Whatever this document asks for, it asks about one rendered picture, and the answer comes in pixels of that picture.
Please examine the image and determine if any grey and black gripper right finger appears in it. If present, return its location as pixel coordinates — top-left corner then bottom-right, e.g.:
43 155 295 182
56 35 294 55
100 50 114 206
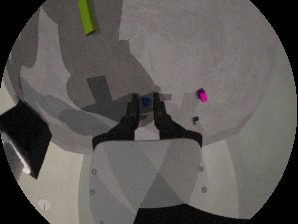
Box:
153 93 203 149

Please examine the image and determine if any magenta rod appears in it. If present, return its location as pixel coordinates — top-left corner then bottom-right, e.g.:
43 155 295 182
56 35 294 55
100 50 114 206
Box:
198 88 207 102

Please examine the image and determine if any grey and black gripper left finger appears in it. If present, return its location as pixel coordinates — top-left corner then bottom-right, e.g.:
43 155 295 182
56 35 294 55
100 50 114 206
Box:
92 93 140 152

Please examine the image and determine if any lime green rod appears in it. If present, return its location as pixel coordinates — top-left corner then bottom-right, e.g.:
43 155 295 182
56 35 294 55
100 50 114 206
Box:
78 0 97 34

